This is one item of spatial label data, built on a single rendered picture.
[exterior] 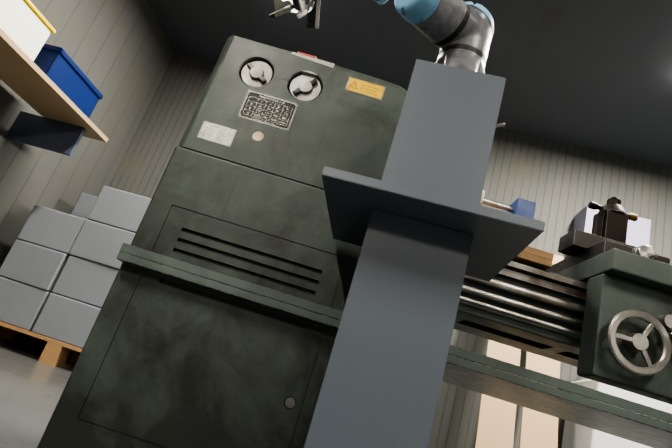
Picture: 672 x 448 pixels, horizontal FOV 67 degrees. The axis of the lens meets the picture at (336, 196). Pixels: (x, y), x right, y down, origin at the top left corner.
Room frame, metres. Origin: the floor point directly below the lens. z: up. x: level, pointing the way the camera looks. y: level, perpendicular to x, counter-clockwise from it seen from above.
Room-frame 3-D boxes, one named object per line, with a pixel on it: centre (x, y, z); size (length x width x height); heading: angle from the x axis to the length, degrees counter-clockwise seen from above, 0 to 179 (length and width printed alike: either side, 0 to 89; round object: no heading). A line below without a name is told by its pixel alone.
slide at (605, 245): (1.47, -0.84, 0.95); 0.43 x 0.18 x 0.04; 177
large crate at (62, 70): (3.05, 2.01, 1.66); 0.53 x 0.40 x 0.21; 171
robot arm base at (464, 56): (1.02, -0.19, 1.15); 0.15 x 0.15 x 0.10
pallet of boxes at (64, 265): (4.05, 1.40, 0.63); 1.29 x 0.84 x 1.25; 81
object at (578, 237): (1.41, -0.81, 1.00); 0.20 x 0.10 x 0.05; 87
